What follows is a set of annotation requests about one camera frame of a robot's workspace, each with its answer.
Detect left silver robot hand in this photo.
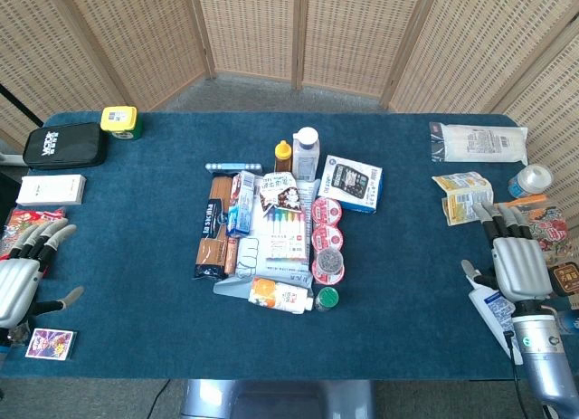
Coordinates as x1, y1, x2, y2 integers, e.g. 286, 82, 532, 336
0, 217, 85, 343

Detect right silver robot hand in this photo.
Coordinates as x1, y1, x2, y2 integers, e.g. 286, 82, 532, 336
460, 201, 554, 303

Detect clear plastic cup with lid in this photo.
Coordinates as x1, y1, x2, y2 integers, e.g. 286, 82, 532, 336
313, 247, 346, 276

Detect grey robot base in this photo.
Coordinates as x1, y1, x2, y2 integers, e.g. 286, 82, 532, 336
180, 379, 376, 419

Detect purple playing card box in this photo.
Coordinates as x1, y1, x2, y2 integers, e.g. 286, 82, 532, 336
24, 328, 78, 361

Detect white flat box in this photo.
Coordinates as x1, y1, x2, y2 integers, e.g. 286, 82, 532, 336
15, 174, 87, 207

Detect blue white calculator box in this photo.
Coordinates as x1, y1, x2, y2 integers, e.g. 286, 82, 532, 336
318, 155, 384, 214

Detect blue white toothpaste box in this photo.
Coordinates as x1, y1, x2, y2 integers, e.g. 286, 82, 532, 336
225, 170, 258, 238

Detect brown black snack packet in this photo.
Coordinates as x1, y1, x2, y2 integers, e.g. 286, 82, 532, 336
548, 262, 579, 299

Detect colourful printed snack bag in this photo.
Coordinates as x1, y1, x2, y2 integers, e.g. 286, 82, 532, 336
495, 194, 571, 267

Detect white blue toothpaste tube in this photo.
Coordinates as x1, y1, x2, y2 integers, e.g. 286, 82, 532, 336
465, 276, 526, 366

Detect clear bag brown snacks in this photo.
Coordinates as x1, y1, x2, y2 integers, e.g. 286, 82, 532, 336
5, 326, 31, 347

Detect red snack bag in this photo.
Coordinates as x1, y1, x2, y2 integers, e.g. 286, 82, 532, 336
0, 206, 67, 257

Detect white-lid jar blue label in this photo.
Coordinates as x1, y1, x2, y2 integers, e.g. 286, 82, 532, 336
507, 164, 554, 199

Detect yellow white crumpled packet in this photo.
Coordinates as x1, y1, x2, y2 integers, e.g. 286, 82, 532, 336
432, 171, 495, 227

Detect blue table mat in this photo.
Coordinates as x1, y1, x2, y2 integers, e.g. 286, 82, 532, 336
0, 110, 579, 382

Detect white noodle packet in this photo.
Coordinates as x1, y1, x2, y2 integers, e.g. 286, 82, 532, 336
428, 121, 529, 166

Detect black zip pouch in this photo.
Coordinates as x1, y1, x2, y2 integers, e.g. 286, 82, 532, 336
22, 121, 109, 170

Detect yellow-lid green jar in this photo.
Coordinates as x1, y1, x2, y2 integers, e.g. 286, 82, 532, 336
100, 105, 144, 142

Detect green-lid small jar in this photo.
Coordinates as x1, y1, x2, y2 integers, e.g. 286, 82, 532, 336
314, 286, 340, 312

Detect spaghetti packet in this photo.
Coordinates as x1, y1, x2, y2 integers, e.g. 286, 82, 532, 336
194, 175, 236, 281

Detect brown narrow packet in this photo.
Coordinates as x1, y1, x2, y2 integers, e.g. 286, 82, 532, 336
223, 235, 240, 276

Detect coloured marker pack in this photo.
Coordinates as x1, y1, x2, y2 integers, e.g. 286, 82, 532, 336
264, 205, 311, 262

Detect orange print drink bottle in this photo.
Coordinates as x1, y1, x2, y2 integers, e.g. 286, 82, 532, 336
247, 277, 315, 315

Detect clear bottle white cap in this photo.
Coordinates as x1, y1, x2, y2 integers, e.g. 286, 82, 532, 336
291, 126, 321, 183

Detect light blue bar strip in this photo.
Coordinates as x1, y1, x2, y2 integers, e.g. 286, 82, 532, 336
204, 161, 263, 174

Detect white brown printed pouch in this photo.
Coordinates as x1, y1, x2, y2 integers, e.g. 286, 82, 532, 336
258, 170, 303, 219

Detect amber bottle yellow cap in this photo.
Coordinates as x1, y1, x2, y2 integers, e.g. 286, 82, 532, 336
273, 139, 292, 173

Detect woven wooden folding screen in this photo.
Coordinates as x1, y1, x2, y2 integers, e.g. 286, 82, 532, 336
0, 0, 579, 221

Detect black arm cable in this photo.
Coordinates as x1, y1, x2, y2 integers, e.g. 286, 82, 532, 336
503, 330, 530, 419

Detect black floor cable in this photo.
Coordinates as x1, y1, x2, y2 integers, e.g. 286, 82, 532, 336
147, 379, 172, 419

